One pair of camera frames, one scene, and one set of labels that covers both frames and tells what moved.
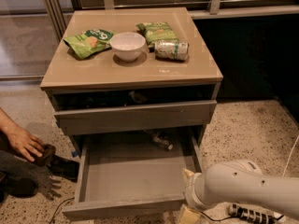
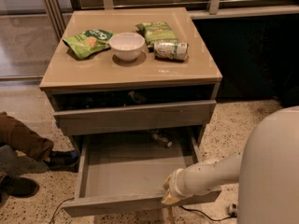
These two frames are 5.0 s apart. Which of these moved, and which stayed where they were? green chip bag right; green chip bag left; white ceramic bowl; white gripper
Moved: white gripper
Stayed: green chip bag left; white ceramic bowl; green chip bag right
